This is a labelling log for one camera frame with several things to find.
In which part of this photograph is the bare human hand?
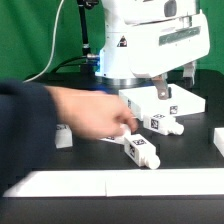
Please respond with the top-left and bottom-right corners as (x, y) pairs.
(46, 86), (138, 139)

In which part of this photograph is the dark blue sleeve forearm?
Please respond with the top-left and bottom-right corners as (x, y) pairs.
(0, 81), (57, 198)

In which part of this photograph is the white cable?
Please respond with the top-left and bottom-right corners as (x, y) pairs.
(23, 0), (66, 84)

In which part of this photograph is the black cable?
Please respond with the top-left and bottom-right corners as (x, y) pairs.
(49, 55), (100, 74)

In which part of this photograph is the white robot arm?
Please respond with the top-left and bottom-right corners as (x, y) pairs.
(96, 0), (210, 100)

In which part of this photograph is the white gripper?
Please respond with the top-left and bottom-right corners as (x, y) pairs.
(128, 12), (210, 100)

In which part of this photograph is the white square tabletop part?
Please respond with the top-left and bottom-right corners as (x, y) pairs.
(119, 84), (206, 121)

